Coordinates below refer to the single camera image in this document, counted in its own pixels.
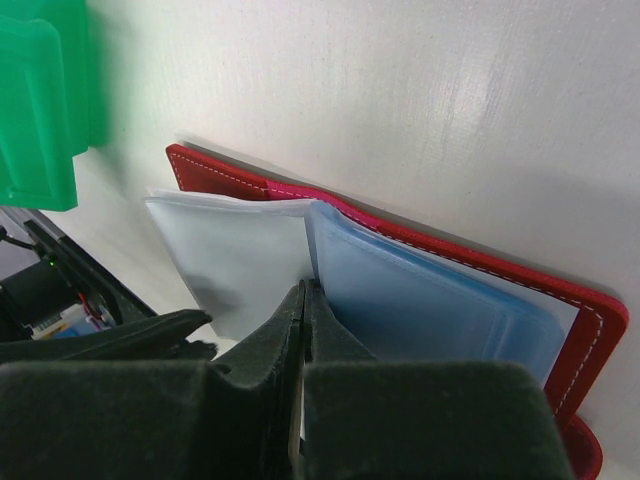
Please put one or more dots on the green plastic card tray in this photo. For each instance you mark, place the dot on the green plastic card tray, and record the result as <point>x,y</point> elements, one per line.
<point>54,99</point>

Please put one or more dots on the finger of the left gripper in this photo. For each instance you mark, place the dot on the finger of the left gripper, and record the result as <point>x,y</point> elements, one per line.
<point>150,341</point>

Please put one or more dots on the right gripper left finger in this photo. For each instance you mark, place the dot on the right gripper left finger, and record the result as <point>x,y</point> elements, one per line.
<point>232,417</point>

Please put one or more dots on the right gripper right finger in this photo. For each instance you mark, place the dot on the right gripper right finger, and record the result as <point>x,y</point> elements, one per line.
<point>365,418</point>

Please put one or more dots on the red card holder wallet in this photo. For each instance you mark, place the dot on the red card holder wallet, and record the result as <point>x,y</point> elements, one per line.
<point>240,239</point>

